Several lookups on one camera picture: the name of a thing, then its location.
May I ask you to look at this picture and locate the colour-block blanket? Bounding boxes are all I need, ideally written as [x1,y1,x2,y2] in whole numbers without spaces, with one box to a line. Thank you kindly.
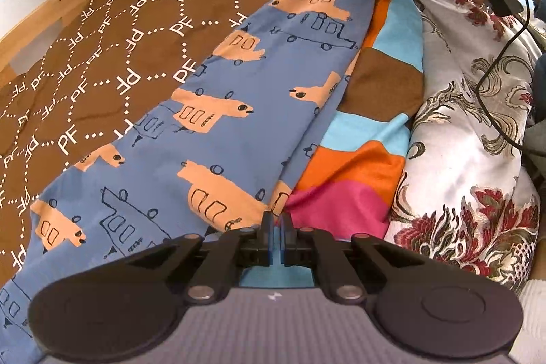
[239,0,425,290]

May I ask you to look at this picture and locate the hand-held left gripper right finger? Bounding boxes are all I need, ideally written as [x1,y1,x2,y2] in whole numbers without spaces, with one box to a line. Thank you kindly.
[279,214,428,303]

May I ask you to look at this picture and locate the white floral quilt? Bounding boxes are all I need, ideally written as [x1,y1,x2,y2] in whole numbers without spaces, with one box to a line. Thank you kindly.
[384,0,546,296]

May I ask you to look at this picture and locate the brown patterned blanket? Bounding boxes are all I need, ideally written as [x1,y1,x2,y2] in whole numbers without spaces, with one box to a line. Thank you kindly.
[0,0,314,275]

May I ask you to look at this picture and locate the blue printed pants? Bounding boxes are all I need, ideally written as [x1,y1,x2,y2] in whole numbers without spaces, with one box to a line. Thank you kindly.
[0,0,382,348]

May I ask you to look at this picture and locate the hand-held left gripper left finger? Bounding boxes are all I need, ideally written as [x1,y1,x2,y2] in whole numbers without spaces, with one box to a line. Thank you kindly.
[126,214,276,303]

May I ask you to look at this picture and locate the white knitted cloth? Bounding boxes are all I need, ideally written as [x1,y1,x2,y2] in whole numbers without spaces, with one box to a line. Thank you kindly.
[509,279,546,364]

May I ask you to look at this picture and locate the black cable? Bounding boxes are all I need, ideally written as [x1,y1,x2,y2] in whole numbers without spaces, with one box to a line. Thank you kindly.
[475,0,546,157]

